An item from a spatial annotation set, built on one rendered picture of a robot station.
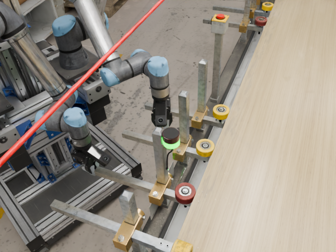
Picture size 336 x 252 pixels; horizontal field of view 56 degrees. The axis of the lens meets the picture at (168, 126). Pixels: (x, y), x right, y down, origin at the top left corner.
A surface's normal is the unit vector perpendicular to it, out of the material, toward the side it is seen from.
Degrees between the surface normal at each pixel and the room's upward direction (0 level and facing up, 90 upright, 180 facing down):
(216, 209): 0
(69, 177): 0
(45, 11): 90
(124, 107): 0
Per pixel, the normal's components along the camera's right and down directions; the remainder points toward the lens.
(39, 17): -0.29, 0.68
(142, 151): -0.05, -0.72
